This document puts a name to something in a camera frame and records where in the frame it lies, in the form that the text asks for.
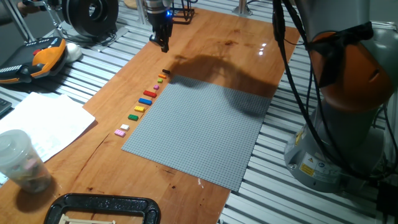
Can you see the long red Lego brick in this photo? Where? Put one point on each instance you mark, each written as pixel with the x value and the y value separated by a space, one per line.
pixel 150 93

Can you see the grey Lego baseplate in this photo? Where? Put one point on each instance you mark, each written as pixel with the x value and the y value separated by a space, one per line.
pixel 199 130

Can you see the wooden work board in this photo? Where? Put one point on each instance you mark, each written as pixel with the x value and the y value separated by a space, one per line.
pixel 217 46

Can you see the narrow black Lego brick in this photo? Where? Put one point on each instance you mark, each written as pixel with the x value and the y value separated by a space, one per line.
pixel 166 71

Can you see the black computer keyboard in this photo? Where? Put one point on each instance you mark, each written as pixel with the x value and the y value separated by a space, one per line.
pixel 3 107

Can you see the black round spool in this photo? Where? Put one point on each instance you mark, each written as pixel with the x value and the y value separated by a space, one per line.
pixel 74 15

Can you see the silver aluminium post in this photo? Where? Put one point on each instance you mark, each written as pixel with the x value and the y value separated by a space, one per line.
pixel 242 9

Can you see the white paper sheets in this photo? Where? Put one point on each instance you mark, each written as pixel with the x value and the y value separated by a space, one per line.
pixel 46 124

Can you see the white Lego brick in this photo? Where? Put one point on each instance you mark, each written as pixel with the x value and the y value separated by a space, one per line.
pixel 124 127

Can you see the black metal C-clamp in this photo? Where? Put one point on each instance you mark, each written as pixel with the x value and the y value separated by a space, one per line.
pixel 102 202

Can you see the white computer mouse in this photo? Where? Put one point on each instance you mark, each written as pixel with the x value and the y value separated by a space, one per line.
pixel 74 51

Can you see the clear plastic cup with lid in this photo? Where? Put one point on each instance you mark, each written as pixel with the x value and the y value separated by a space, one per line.
pixel 21 161

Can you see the dark green Lego brick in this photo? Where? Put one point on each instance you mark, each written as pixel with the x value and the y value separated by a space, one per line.
pixel 133 117

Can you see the round wooden plate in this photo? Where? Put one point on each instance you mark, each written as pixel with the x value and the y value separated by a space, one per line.
pixel 130 3

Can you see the small wooden compartment tray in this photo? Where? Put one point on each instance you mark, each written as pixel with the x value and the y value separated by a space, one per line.
pixel 84 221

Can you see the light pink Lego brick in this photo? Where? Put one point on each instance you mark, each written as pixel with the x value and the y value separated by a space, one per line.
pixel 119 133

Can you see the orange black teach pendant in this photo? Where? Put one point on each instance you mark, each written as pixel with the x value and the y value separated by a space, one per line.
pixel 31 59

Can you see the narrow orange Lego brick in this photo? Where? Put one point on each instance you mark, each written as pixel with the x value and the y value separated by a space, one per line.
pixel 162 76

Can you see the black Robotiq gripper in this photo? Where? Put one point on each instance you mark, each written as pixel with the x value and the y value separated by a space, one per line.
pixel 160 23

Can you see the blue Lego brick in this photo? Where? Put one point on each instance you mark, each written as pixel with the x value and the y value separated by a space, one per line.
pixel 145 101

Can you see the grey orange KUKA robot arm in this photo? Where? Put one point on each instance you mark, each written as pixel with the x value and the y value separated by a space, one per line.
pixel 342 77

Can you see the yellow Lego brick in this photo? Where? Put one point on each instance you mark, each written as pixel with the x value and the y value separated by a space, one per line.
pixel 139 109

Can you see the small magenta Lego plate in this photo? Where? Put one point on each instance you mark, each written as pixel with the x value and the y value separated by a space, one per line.
pixel 156 87

